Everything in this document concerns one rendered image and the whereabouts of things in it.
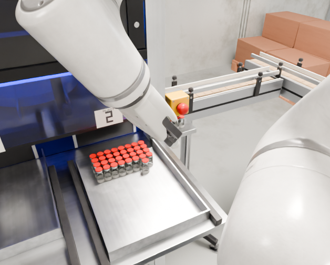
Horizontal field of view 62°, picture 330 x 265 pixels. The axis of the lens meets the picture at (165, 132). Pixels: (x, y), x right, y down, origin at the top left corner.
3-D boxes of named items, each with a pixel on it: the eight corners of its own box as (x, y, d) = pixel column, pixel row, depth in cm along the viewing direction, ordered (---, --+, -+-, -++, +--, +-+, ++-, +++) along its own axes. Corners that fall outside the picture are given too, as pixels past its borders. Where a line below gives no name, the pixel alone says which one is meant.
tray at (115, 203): (77, 169, 86) (75, 161, 84) (153, 147, 96) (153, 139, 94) (110, 262, 61) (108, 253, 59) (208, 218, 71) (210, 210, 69)
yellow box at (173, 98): (162, 109, 102) (161, 91, 98) (178, 105, 105) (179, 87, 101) (171, 119, 96) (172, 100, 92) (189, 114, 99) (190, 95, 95)
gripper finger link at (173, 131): (142, 106, 42) (140, 111, 47) (182, 138, 43) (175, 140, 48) (147, 100, 42) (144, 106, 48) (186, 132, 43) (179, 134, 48)
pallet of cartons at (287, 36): (270, 60, 425) (281, 9, 385) (350, 92, 332) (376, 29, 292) (225, 70, 391) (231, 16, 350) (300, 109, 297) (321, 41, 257)
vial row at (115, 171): (96, 179, 82) (94, 167, 80) (151, 162, 89) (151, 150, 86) (98, 184, 81) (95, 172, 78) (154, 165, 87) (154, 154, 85)
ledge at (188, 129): (151, 123, 112) (150, 119, 111) (178, 116, 117) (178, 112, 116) (166, 141, 102) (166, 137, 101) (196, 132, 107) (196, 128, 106)
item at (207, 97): (154, 133, 110) (153, 97, 101) (139, 115, 121) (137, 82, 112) (281, 98, 135) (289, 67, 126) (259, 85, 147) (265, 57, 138)
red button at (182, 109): (174, 112, 97) (174, 102, 95) (184, 109, 98) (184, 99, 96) (179, 117, 94) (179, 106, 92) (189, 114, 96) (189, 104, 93)
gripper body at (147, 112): (85, 88, 42) (122, 123, 51) (127, 116, 36) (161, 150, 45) (117, 51, 43) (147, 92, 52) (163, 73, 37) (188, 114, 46)
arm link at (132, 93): (76, 83, 40) (89, 95, 42) (113, 108, 35) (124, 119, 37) (113, 40, 41) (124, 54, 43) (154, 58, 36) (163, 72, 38)
